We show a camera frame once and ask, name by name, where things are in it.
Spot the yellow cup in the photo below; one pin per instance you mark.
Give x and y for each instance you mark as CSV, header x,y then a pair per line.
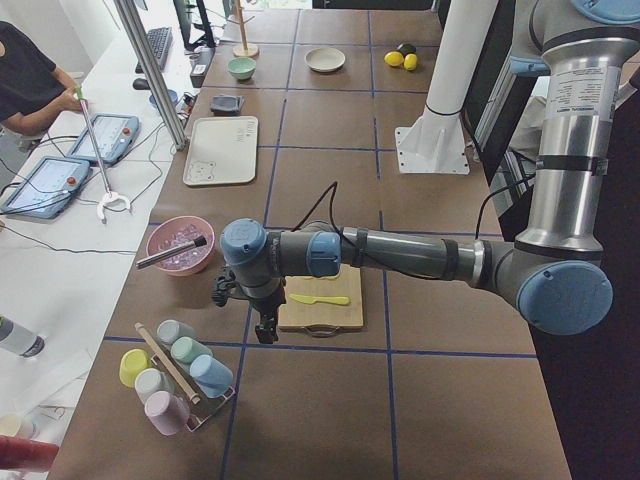
x,y
132,363

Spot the green bowl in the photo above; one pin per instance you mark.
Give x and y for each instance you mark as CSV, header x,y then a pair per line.
x,y
242,68

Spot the white cup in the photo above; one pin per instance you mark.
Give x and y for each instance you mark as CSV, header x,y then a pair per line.
x,y
150,381

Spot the pink cup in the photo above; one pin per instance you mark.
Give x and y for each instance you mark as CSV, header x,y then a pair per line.
x,y
167,412

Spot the red cylinder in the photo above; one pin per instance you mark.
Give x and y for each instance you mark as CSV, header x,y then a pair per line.
x,y
27,455

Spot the aluminium frame post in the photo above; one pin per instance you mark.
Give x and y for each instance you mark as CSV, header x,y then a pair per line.
x,y
136,33

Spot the green avocado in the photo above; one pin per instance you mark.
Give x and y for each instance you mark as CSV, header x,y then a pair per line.
x,y
406,49

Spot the teach pendant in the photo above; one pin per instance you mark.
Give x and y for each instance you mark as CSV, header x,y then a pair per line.
x,y
48,189
114,135

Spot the teach pendant far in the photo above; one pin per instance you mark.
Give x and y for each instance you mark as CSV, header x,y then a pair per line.
x,y
114,135

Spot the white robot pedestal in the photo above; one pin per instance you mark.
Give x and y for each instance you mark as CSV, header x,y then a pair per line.
x,y
435,143

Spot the paper cup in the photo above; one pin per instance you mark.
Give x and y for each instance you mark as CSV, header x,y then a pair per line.
x,y
15,425

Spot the reacher grabber tool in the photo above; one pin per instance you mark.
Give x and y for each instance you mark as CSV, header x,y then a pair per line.
x,y
110,197

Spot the teach pendant near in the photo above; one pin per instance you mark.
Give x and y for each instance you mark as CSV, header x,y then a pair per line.
x,y
48,189

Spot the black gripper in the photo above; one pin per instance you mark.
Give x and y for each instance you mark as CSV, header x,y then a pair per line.
x,y
266,306

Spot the person in black shirt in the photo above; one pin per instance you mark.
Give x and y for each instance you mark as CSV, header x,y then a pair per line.
x,y
34,90

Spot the wooden cutting board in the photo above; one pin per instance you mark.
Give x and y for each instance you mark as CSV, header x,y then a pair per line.
x,y
323,320

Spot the black keyboard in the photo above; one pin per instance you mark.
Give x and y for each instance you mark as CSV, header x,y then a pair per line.
x,y
160,40

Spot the grey folded cloth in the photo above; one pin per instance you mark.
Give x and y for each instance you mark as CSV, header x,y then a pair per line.
x,y
226,105

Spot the white cup rack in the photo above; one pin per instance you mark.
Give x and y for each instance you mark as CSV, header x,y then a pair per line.
x,y
201,407

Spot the grey cup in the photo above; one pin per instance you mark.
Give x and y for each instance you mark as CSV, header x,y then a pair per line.
x,y
170,330

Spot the yellow lemon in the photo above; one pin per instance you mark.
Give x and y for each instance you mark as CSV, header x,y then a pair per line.
x,y
394,58
410,62

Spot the computer mouse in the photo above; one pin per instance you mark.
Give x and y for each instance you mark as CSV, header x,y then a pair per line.
x,y
140,84

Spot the black brush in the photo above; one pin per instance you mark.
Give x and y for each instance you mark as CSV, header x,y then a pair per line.
x,y
178,255

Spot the green cup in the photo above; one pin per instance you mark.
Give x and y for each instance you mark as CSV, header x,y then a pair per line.
x,y
186,349

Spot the wooden mug stand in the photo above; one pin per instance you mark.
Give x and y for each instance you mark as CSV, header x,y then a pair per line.
x,y
245,49

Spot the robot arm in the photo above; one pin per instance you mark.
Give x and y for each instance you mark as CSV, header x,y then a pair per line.
x,y
551,272

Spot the beige round plate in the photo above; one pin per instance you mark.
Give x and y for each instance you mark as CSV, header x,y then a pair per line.
x,y
325,59

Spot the water bottle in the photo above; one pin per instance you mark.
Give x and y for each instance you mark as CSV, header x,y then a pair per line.
x,y
19,340

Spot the blue cup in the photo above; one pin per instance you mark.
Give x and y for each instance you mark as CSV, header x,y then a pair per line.
x,y
213,377

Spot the black box device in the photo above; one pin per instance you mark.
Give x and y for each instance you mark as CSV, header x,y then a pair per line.
x,y
200,62

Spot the yellow plastic knife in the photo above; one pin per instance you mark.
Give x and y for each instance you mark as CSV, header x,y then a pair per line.
x,y
311,299

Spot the beige rectangular tray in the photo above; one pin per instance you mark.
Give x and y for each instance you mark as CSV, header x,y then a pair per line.
x,y
222,151

